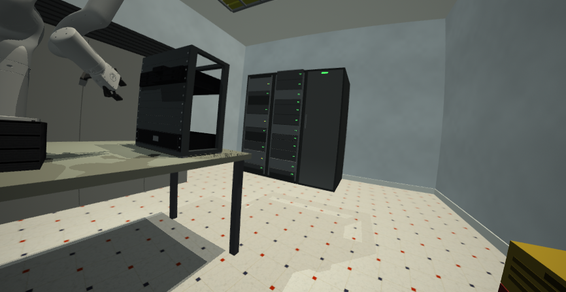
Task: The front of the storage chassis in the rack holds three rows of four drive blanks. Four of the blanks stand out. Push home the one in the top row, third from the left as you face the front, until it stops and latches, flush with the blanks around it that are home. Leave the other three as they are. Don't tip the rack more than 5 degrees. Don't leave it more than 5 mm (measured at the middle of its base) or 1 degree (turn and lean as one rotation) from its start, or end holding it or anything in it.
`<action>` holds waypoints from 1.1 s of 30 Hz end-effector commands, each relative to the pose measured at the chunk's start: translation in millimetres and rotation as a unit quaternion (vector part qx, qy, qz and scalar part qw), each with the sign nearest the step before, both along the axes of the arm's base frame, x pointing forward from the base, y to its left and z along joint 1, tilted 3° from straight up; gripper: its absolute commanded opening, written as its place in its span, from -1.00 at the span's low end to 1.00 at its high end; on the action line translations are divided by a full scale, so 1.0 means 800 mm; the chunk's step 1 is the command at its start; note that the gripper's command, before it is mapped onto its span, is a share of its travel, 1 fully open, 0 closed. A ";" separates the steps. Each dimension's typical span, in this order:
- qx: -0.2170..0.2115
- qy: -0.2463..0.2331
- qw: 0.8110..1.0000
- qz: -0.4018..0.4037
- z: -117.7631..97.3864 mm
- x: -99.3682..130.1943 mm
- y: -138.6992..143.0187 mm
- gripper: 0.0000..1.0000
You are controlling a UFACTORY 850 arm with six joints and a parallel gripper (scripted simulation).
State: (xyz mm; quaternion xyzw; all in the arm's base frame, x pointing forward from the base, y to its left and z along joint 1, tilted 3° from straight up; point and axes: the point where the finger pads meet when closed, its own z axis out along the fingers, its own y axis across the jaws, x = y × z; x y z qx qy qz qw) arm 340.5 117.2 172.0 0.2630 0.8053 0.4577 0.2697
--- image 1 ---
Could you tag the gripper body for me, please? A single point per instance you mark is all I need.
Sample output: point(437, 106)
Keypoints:
point(106, 77)

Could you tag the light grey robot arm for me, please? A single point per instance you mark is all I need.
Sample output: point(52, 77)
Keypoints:
point(22, 30)

